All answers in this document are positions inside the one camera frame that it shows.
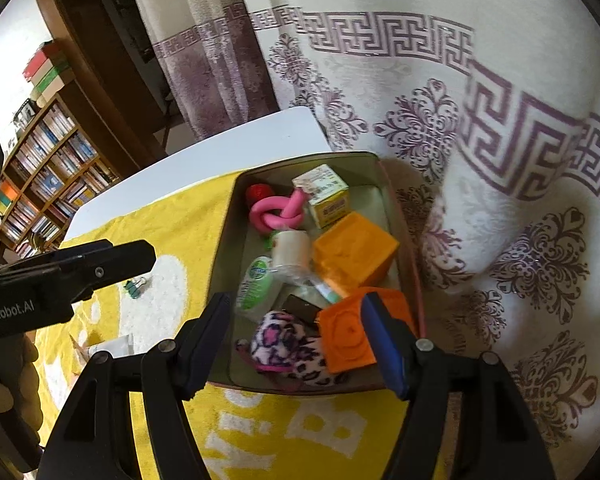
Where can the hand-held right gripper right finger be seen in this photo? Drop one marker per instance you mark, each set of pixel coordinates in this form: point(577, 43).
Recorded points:
point(385, 345)

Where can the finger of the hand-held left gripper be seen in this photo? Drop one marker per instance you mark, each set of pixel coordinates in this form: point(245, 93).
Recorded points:
point(80, 262)

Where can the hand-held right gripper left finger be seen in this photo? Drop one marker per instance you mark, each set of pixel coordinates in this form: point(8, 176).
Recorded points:
point(215, 340)

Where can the dark orange cube toy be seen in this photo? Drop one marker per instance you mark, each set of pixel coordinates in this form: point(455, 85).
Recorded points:
point(345, 335)

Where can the green binder clip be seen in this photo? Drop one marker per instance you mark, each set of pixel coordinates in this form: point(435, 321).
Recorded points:
point(134, 289)

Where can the pink leopard plush toy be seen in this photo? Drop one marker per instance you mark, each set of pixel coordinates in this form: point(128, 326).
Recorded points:
point(280, 340)

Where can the clear green-capped sanitizer bottle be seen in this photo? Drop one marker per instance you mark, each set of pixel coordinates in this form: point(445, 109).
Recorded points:
point(255, 280)

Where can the red cardboard box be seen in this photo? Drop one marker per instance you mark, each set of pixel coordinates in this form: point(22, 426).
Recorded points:
point(225, 260)

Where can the white cosmetic tube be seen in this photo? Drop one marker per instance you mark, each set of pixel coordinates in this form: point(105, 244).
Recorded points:
point(110, 347)

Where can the small black object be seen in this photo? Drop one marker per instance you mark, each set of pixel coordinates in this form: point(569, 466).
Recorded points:
point(300, 307)

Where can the light orange cube toy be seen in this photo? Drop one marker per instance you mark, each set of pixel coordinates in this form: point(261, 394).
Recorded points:
point(355, 250)

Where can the clear plastic packet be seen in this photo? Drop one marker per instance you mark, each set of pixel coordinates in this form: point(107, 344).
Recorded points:
point(300, 280)

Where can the pink knotted foam toy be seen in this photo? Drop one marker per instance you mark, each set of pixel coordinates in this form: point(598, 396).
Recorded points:
point(270, 212)

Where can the small red object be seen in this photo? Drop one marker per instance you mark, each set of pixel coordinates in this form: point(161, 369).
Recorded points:
point(258, 194)

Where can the small yellow white carton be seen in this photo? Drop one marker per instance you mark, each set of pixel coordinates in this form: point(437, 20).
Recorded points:
point(325, 200)

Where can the person's left hand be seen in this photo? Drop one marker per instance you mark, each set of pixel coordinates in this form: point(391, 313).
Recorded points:
point(32, 390)

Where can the wooden bookshelf with books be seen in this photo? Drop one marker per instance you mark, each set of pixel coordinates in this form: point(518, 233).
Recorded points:
point(55, 160)

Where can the yellow printed towel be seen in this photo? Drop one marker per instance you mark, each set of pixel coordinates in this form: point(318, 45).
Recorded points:
point(190, 220)

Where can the flat beige box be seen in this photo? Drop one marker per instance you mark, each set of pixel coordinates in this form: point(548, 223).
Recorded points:
point(55, 91)

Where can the flat green box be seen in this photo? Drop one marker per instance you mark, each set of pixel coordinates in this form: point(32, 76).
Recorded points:
point(50, 79)

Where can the flat red box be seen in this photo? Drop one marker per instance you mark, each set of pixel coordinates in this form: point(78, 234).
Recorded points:
point(40, 64)

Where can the white purple patterned curtain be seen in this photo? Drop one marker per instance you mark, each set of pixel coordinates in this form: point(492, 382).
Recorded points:
point(480, 160)

